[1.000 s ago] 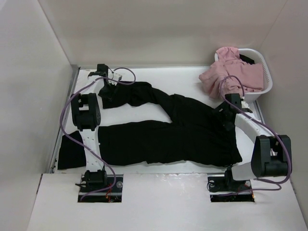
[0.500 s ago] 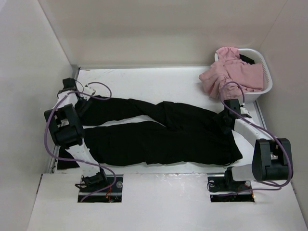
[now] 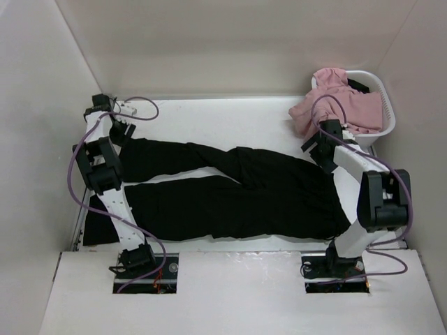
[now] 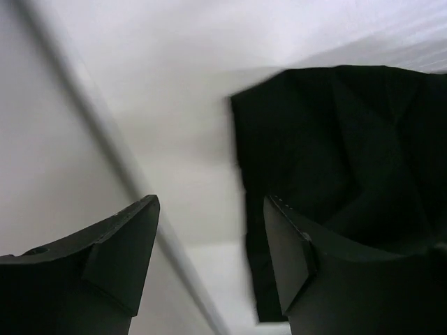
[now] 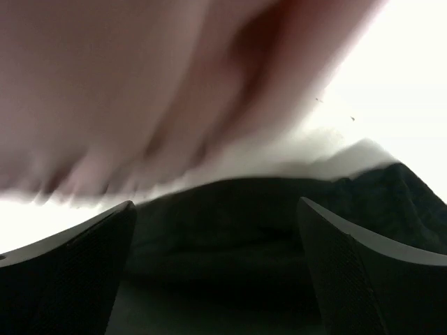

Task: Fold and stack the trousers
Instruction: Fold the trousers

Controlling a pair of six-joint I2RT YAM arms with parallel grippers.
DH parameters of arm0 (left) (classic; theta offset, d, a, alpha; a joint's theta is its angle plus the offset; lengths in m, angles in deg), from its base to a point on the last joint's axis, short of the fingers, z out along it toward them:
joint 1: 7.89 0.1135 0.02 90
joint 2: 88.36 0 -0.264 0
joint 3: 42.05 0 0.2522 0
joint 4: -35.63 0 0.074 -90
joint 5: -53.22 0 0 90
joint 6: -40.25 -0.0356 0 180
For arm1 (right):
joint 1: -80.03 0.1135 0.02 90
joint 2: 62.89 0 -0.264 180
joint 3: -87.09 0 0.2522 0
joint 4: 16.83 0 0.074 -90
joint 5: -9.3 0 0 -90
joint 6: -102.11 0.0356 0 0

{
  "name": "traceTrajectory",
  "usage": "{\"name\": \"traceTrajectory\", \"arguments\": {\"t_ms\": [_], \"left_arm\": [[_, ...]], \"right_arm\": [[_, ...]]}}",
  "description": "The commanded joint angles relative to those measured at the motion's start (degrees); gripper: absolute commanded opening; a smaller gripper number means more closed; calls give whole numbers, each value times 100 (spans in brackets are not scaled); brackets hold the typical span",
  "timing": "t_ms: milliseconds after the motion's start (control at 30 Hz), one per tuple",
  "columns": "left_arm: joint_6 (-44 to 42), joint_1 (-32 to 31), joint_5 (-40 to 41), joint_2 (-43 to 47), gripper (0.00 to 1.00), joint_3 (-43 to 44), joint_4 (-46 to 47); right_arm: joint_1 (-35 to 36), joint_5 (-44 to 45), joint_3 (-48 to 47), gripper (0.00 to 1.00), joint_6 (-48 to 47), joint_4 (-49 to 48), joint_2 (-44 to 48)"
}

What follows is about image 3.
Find black trousers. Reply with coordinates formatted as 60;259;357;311
82;137;352;247

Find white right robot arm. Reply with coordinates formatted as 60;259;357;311
301;120;412;281

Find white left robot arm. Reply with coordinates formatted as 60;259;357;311
67;94;159;278

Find pink trousers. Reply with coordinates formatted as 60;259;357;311
288;68;383;140

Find white laundry basket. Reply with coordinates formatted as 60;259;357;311
311;68;396;147

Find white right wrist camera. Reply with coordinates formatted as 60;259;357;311
342;127;356;142

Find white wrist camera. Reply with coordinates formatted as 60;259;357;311
115;101;138;117
342;127;356;142

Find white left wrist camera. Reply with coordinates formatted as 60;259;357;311
115;101;138;117

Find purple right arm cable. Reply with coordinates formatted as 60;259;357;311
310;94;416;278

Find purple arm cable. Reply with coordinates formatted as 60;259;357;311
66;96;168;294
310;94;416;278

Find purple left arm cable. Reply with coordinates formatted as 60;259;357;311
66;96;168;294

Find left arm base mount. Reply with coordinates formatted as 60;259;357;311
109;253;179;295

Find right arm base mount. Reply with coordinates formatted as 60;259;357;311
300;253;369;294

